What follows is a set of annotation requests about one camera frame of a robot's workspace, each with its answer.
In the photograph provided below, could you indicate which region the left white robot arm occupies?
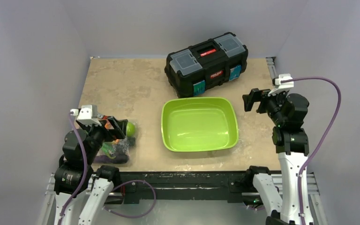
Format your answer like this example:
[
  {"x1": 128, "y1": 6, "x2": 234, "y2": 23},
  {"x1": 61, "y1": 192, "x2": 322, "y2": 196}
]
[{"x1": 54, "y1": 114, "x2": 129, "y2": 225}]

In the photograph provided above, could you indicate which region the clear zip top bag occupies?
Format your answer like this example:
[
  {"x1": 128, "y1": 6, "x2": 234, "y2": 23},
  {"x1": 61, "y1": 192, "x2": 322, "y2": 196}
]
[{"x1": 94, "y1": 134, "x2": 137, "y2": 165}]

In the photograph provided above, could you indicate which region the black metal base frame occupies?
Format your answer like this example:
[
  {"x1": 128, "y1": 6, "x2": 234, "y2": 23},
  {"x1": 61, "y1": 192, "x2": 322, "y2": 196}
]
[{"x1": 106, "y1": 171, "x2": 261, "y2": 205}]

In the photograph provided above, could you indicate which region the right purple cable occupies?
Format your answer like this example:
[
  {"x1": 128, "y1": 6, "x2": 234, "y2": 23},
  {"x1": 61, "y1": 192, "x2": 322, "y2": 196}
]
[{"x1": 281, "y1": 76, "x2": 342, "y2": 225}]

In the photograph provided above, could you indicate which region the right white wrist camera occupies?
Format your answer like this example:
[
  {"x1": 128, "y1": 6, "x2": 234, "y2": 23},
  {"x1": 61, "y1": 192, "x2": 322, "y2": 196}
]
[{"x1": 268, "y1": 74, "x2": 294, "y2": 96}]

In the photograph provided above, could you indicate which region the green fake apple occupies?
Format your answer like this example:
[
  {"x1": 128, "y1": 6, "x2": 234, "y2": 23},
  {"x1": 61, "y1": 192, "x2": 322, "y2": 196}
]
[{"x1": 126, "y1": 121, "x2": 136, "y2": 137}]

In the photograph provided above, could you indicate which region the green plastic tray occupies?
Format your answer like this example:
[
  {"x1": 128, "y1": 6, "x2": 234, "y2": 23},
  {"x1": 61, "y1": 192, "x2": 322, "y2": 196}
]
[{"x1": 161, "y1": 97, "x2": 239, "y2": 152}]

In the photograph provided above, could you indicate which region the black plastic toolbox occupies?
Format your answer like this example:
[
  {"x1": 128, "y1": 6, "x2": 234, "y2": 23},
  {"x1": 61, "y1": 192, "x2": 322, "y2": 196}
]
[{"x1": 164, "y1": 32, "x2": 249, "y2": 98}]

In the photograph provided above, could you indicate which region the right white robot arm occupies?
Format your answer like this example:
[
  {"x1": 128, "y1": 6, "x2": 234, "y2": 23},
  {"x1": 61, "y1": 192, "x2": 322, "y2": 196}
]
[{"x1": 242, "y1": 89, "x2": 314, "y2": 225}]

